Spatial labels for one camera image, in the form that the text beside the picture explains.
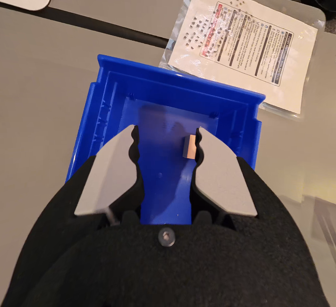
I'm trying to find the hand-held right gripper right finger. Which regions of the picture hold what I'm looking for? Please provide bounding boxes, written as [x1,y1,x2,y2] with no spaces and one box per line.
[190,126,258,223]

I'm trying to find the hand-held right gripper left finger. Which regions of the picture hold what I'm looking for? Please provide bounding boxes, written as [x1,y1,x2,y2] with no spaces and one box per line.
[74,124,145,226]

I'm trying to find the small wooden cube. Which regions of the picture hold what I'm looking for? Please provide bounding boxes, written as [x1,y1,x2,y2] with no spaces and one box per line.
[183,135,200,160]

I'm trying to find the blue plastic bin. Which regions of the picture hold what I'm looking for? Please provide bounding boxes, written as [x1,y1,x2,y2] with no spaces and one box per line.
[65,54,266,225]

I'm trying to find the instruction sheet in plastic sleeve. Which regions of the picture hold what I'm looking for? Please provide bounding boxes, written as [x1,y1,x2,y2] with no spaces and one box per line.
[159,0,326,122]

